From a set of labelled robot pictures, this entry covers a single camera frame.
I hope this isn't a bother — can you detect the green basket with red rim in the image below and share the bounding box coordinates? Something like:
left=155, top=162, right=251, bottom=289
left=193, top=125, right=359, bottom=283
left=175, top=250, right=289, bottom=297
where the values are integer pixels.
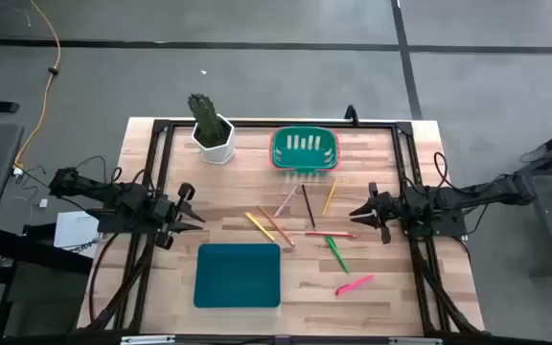
left=269, top=126, right=342, bottom=173

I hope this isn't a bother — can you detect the black pencil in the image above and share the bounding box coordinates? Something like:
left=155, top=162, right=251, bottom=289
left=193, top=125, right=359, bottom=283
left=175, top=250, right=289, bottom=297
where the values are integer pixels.
left=301, top=183, right=317, bottom=231

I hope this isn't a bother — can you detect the light pink pen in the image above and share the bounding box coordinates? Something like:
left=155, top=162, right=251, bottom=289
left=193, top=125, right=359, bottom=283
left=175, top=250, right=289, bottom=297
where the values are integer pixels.
left=273, top=183, right=300, bottom=219

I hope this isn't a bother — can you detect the green pen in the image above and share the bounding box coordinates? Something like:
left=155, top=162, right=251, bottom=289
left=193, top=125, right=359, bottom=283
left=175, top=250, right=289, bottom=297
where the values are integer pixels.
left=325, top=236, right=351, bottom=275

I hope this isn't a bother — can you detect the white hexagonal plant pot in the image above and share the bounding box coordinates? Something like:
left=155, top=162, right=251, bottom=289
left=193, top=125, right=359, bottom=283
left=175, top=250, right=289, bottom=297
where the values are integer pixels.
left=190, top=113, right=237, bottom=166

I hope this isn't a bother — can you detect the silver bracket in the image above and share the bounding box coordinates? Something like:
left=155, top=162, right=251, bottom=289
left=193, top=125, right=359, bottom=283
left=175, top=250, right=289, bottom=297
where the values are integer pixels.
left=121, top=334, right=176, bottom=345
left=389, top=336, right=444, bottom=345

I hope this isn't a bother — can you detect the yellow pencil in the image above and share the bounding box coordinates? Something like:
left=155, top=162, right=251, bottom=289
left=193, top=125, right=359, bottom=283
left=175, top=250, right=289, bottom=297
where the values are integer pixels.
left=321, top=176, right=339, bottom=217

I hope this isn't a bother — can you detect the red pencil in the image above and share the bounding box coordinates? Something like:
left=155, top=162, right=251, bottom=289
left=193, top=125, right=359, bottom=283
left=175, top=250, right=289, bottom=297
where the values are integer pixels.
left=304, top=230, right=357, bottom=240

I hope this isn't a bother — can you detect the black stand frame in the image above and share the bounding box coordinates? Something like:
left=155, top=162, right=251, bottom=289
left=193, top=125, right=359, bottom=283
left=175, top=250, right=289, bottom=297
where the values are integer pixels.
left=0, top=224, right=96, bottom=339

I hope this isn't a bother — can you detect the bright pink pen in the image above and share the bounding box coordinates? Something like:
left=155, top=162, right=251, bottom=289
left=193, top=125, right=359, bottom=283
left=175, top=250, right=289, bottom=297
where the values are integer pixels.
left=334, top=273, right=375, bottom=297

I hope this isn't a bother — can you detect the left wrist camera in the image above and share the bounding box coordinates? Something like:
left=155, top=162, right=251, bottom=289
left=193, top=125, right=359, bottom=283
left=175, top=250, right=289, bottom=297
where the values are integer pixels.
left=153, top=196, right=176, bottom=221

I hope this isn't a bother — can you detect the yellow floor cable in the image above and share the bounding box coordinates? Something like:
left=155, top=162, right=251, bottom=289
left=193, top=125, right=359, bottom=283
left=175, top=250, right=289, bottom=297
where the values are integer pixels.
left=14, top=0, right=62, bottom=169

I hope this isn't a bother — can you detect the green cactus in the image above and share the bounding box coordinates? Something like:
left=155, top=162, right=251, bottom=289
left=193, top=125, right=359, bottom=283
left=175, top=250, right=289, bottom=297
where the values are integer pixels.
left=187, top=92, right=229, bottom=148

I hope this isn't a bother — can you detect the teal plastic tray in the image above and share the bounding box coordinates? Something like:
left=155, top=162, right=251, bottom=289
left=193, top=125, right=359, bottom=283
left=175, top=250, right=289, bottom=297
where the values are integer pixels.
left=193, top=242, right=282, bottom=309

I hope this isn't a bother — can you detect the black aluminium table frame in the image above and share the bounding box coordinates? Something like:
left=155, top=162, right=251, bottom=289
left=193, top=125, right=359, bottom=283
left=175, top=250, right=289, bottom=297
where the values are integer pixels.
left=77, top=118, right=486, bottom=334

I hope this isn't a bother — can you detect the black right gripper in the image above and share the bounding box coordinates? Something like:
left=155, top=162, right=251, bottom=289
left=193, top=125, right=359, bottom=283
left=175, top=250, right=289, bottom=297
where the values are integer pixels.
left=349, top=181, right=404, bottom=245

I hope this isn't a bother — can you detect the yellow pen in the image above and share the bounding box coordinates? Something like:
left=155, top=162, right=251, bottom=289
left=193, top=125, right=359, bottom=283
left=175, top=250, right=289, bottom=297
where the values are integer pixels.
left=243, top=211, right=276, bottom=242

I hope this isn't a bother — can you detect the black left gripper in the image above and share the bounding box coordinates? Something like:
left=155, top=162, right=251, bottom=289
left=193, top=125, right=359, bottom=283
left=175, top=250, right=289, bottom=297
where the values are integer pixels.
left=150, top=182, right=207, bottom=250

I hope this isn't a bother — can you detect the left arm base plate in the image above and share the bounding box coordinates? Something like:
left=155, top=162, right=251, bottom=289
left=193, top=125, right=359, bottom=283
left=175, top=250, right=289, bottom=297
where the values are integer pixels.
left=86, top=209, right=162, bottom=236

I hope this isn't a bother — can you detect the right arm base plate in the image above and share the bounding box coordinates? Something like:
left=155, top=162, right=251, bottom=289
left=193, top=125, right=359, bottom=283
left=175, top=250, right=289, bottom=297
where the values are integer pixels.
left=402, top=210, right=469, bottom=240

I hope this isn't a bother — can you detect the orange pencil with eraser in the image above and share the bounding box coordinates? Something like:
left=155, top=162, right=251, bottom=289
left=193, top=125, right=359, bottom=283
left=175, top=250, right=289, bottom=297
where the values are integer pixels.
left=257, top=205, right=296, bottom=248

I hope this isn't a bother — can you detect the white paper sheet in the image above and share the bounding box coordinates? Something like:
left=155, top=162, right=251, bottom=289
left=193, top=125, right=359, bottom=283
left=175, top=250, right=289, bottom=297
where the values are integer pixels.
left=54, top=211, right=101, bottom=259

